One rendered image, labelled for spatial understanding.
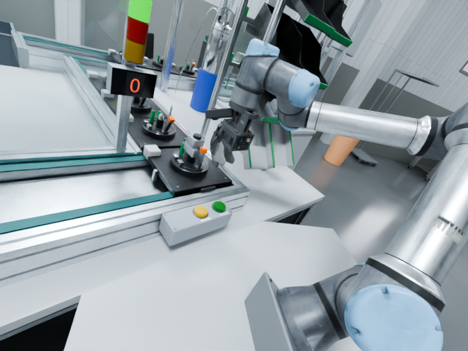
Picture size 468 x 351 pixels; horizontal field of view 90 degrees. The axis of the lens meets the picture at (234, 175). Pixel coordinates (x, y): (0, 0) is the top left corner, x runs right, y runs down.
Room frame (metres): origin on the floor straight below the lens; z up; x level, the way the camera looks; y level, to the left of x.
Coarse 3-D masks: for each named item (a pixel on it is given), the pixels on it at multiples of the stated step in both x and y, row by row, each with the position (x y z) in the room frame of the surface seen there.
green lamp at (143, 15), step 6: (132, 0) 0.62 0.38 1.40; (138, 0) 0.62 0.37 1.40; (144, 0) 0.63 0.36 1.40; (150, 0) 0.65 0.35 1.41; (132, 6) 0.62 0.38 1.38; (138, 6) 0.62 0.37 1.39; (144, 6) 0.63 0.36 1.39; (150, 6) 0.65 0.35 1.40; (132, 12) 0.62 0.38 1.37; (138, 12) 0.62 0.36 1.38; (144, 12) 0.63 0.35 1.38; (138, 18) 0.62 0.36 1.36; (144, 18) 0.63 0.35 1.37
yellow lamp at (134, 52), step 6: (126, 42) 0.63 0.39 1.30; (132, 42) 0.62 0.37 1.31; (126, 48) 0.62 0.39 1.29; (132, 48) 0.62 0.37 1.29; (138, 48) 0.63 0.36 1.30; (144, 48) 0.65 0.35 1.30; (126, 54) 0.62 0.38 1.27; (132, 54) 0.62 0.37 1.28; (138, 54) 0.63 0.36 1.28; (144, 54) 0.65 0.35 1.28; (132, 60) 0.62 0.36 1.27; (138, 60) 0.63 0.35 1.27
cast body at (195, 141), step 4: (188, 136) 0.72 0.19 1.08; (192, 136) 0.72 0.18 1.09; (196, 136) 0.71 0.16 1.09; (200, 136) 0.72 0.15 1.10; (188, 140) 0.71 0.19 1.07; (192, 140) 0.70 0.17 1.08; (196, 140) 0.70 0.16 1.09; (200, 140) 0.72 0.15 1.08; (204, 140) 0.73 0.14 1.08; (184, 144) 0.72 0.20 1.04; (188, 144) 0.71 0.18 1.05; (192, 144) 0.70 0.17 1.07; (196, 144) 0.70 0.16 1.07; (200, 144) 0.72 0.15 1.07; (184, 148) 0.72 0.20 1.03; (188, 148) 0.71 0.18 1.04; (192, 148) 0.70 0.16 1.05; (196, 148) 0.71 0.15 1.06; (188, 152) 0.70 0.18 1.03; (192, 152) 0.69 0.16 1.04; (196, 152) 0.70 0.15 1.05; (200, 152) 0.71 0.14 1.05; (192, 156) 0.69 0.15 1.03; (196, 156) 0.70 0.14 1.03
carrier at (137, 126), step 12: (132, 120) 0.86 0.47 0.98; (144, 120) 0.85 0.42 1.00; (156, 120) 0.92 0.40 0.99; (132, 132) 0.78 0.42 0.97; (144, 132) 0.82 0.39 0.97; (156, 132) 0.82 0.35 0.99; (168, 132) 0.85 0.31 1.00; (180, 132) 0.95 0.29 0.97; (144, 144) 0.74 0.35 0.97; (156, 144) 0.77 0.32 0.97; (168, 144) 0.81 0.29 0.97; (180, 144) 0.85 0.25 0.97
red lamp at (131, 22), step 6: (132, 18) 0.62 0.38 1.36; (132, 24) 0.62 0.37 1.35; (138, 24) 0.63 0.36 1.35; (144, 24) 0.64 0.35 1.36; (132, 30) 0.62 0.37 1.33; (138, 30) 0.63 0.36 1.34; (144, 30) 0.64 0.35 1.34; (126, 36) 0.63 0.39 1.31; (132, 36) 0.62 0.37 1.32; (138, 36) 0.63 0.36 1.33; (144, 36) 0.64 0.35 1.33; (138, 42) 0.63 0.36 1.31; (144, 42) 0.64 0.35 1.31
